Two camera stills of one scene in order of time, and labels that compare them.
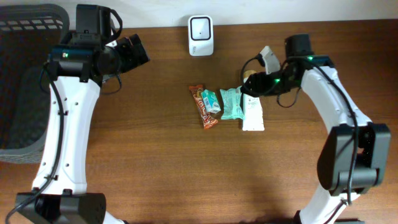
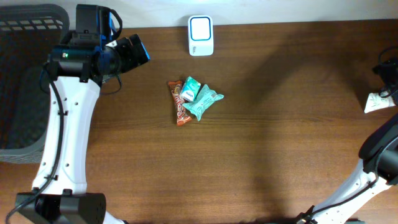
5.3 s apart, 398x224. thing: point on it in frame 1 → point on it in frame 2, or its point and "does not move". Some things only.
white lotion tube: [252, 114] → [374, 101]
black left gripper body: [127, 56] does not move
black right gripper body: [273, 83] → [386, 74]
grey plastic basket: [28, 32] does not move
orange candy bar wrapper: [208, 119] → [182, 117]
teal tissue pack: [211, 101] → [190, 89]
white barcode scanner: [200, 28] does not move
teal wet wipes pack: [232, 107] → [204, 98]
